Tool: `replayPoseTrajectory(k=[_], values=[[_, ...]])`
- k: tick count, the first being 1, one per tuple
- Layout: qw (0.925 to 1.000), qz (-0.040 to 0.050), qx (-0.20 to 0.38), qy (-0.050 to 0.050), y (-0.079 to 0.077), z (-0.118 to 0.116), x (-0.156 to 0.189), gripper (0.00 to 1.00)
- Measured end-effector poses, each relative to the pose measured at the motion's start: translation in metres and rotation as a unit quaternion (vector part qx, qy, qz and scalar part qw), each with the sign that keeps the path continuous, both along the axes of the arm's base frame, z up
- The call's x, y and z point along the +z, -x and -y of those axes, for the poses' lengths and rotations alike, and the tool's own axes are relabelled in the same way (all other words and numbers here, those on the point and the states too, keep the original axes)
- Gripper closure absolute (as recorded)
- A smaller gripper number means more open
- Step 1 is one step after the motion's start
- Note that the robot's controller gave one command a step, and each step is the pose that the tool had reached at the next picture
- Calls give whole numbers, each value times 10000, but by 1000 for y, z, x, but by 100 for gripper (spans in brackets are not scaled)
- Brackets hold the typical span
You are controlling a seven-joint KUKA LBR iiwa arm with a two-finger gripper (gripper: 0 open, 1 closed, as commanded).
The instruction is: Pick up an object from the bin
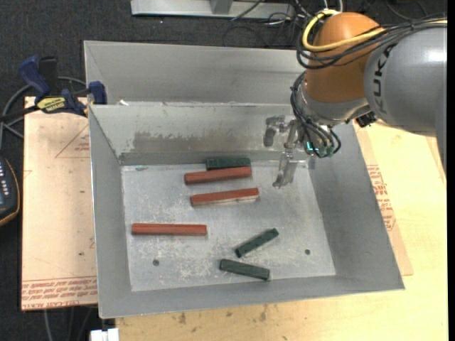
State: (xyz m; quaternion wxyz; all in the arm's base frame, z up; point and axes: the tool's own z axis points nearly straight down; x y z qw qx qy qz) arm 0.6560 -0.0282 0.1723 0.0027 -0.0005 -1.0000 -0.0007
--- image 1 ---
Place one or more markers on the black cylinder on white bracket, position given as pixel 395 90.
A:
pixel 365 120

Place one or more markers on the brown cardboard board red print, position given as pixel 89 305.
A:
pixel 53 197

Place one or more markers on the dark green flat block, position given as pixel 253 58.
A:
pixel 227 163
pixel 256 242
pixel 244 269

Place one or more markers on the grey metal bin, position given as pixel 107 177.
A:
pixel 213 268

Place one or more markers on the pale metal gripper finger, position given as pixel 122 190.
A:
pixel 290 172
pixel 280 174

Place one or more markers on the red-brown flat block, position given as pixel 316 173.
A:
pixel 224 195
pixel 168 229
pixel 217 175

